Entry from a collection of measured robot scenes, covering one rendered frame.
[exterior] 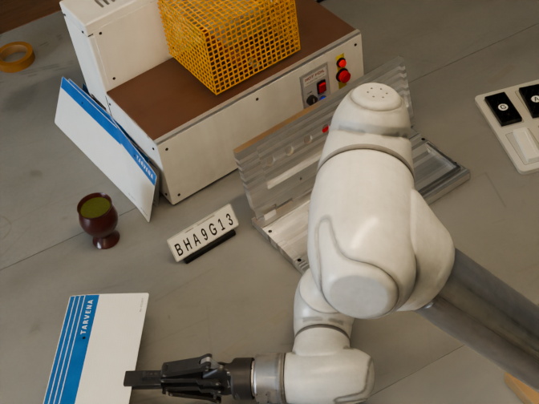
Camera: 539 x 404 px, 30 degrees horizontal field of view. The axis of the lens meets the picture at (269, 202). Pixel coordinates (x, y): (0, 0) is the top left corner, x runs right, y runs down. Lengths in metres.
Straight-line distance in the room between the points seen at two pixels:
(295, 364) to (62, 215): 0.77
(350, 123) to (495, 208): 0.91
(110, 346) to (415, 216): 0.85
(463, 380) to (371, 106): 0.75
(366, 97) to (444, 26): 1.35
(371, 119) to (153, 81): 1.05
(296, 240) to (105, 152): 0.53
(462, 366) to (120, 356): 0.64
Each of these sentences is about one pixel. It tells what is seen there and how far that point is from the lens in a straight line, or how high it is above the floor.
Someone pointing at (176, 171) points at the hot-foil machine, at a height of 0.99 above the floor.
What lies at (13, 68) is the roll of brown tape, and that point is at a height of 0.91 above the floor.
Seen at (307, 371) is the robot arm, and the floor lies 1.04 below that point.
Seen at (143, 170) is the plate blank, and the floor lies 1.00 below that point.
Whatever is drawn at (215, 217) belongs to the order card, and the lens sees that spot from 2.14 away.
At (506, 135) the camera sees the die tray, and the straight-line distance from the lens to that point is 2.33.
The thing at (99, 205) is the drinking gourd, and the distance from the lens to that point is 2.17.
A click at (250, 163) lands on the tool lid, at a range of 2.07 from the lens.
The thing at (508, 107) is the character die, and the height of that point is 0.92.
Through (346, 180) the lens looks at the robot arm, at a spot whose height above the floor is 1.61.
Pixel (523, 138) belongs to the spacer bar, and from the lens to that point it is 2.31.
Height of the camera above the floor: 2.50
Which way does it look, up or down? 46 degrees down
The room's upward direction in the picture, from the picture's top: 10 degrees counter-clockwise
